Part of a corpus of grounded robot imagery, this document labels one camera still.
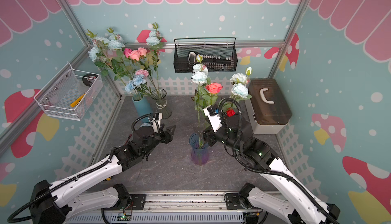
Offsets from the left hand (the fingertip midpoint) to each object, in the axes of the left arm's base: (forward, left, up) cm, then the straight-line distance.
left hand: (170, 128), depth 76 cm
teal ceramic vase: (+20, +22, -7) cm, 30 cm away
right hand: (-6, -15, +14) cm, 21 cm away
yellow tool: (+6, +44, +12) cm, 46 cm away
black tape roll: (+22, +45, +12) cm, 51 cm away
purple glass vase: (-8, -15, -8) cm, 19 cm away
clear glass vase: (+22, +11, -8) cm, 26 cm away
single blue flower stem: (+14, +21, -18) cm, 31 cm away
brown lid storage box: (+16, -56, -5) cm, 58 cm away
